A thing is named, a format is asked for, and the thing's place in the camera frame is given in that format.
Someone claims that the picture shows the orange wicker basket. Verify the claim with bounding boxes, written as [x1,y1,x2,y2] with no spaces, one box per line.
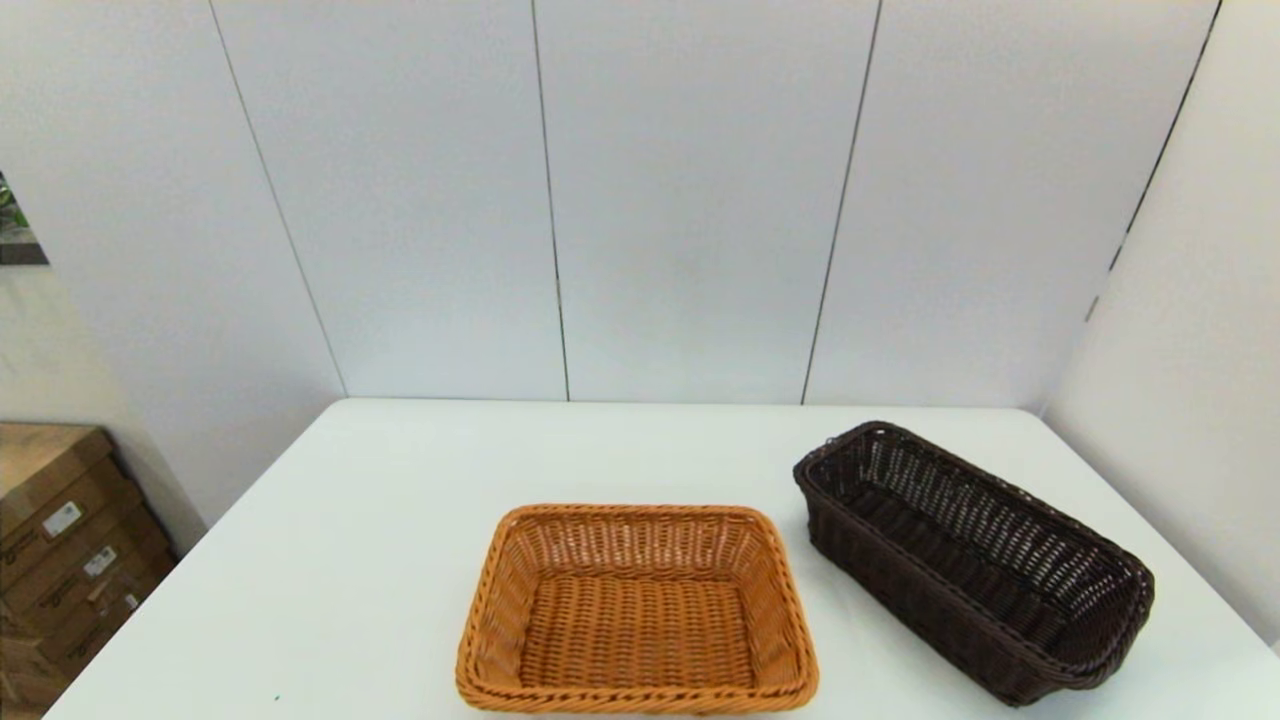
[455,503,820,715]

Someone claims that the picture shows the dark brown wicker basket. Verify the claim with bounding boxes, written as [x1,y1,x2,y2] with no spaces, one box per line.
[793,420,1156,707]

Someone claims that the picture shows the brown cardboard box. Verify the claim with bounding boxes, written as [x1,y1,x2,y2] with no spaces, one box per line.
[0,505,166,641]
[0,630,71,720]
[0,422,141,591]
[0,555,181,691]

